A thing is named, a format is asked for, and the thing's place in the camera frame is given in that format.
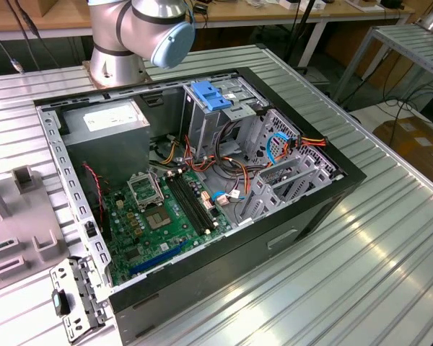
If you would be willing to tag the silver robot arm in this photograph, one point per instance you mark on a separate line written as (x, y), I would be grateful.
(108, 57)

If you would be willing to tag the grey metal disk bay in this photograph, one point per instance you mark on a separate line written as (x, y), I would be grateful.
(321, 169)

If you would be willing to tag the black RAM slot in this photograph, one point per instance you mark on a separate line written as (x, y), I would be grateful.
(190, 203)
(184, 203)
(196, 203)
(202, 203)

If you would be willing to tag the grey optical drive cage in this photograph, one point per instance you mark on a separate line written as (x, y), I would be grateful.
(205, 129)

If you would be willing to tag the green motherboard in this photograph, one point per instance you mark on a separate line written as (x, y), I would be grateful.
(178, 220)

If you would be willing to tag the CPU socket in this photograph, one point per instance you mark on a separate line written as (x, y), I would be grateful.
(158, 219)

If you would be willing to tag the blue plastic drive latch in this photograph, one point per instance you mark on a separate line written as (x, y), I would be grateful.
(209, 97)

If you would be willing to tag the black PC case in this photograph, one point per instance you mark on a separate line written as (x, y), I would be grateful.
(238, 259)

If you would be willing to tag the blue expansion slot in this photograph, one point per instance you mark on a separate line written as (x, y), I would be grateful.
(158, 258)

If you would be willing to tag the grey power supply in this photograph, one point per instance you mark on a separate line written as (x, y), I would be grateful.
(108, 151)

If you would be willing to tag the black case fan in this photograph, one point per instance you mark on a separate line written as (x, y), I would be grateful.
(107, 227)

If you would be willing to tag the wooden desk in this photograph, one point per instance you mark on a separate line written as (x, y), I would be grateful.
(256, 14)

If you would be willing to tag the black tripod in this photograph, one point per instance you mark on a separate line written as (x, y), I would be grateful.
(300, 32)

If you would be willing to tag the grey parts rack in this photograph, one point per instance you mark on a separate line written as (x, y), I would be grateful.
(29, 216)

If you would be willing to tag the large cardboard box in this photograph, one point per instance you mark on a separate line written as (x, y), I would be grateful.
(418, 144)

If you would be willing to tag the metal card retention bracket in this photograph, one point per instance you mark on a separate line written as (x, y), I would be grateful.
(81, 284)

